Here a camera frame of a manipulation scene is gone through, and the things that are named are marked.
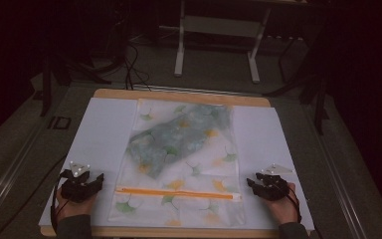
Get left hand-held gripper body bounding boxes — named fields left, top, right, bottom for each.
left=60, top=161, right=97, bottom=204

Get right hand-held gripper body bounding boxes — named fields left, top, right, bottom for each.
left=256, top=162, right=294, bottom=201

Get white leaf-print mesh laundry bag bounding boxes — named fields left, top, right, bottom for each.
left=107, top=98, right=247, bottom=228

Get person's left hand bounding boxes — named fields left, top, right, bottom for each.
left=55, top=189, right=97, bottom=224

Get white table mat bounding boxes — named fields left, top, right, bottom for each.
left=38, top=97, right=315, bottom=232

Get black floor socket plate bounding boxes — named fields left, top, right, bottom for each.
left=47, top=116, right=72, bottom=130

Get grey-blue garment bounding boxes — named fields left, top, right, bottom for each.
left=125, top=103, right=234, bottom=180

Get black metal stand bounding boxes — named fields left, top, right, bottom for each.
left=39, top=49, right=112, bottom=118

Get wooden table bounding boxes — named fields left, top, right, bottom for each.
left=39, top=88, right=313, bottom=239

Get power strip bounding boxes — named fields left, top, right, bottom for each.
left=266, top=34, right=304, bottom=43

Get left hand-held gripper cable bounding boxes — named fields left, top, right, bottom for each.
left=50, top=169, right=73, bottom=234

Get hand-held gripper cable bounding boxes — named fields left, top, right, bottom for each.
left=50, top=169, right=73, bottom=234
left=286, top=185, right=303, bottom=224

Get right hand-held gripper cable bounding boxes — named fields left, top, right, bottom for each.
left=286, top=185, right=303, bottom=224

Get black floor cables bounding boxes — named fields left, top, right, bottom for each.
left=108, top=19, right=153, bottom=92

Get white metal table frame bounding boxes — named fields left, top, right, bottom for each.
left=173, top=0, right=273, bottom=85

